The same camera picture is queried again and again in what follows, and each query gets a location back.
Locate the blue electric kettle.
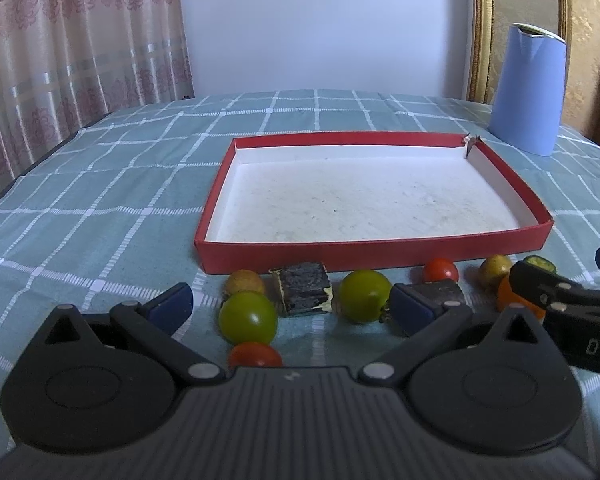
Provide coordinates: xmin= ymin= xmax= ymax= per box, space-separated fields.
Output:
xmin=489 ymin=23 xmax=567 ymax=156

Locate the dark sugarcane piece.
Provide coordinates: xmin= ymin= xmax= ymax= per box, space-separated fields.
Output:
xmin=270 ymin=261 xmax=334 ymax=316
xmin=387 ymin=280 xmax=465 ymax=336

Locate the pink patterned curtain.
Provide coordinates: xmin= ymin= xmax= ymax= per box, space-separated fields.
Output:
xmin=0 ymin=0 xmax=194 ymax=193

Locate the gold wall moulding frame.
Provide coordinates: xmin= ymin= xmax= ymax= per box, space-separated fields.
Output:
xmin=466 ymin=0 xmax=571 ymax=103

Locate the green cucumber piece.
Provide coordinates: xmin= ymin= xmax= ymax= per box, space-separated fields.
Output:
xmin=524 ymin=255 xmax=557 ymax=274

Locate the brown longan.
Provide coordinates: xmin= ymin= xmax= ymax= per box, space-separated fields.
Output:
xmin=224 ymin=269 xmax=266 ymax=296
xmin=478 ymin=255 xmax=513 ymax=289

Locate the teal checked bed cover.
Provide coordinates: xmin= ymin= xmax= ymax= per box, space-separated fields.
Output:
xmin=0 ymin=89 xmax=600 ymax=466

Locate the green tomato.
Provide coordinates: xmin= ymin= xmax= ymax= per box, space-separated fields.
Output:
xmin=218 ymin=292 xmax=278 ymax=344
xmin=338 ymin=270 xmax=392 ymax=324

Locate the red cardboard tray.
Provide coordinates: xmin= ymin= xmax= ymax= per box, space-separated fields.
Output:
xmin=194 ymin=131 xmax=554 ymax=274

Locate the orange mandarin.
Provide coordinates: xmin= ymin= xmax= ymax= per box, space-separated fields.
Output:
xmin=496 ymin=275 xmax=545 ymax=321

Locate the red cherry tomato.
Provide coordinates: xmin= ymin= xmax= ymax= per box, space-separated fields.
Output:
xmin=422 ymin=258 xmax=460 ymax=283
xmin=228 ymin=341 xmax=283 ymax=370

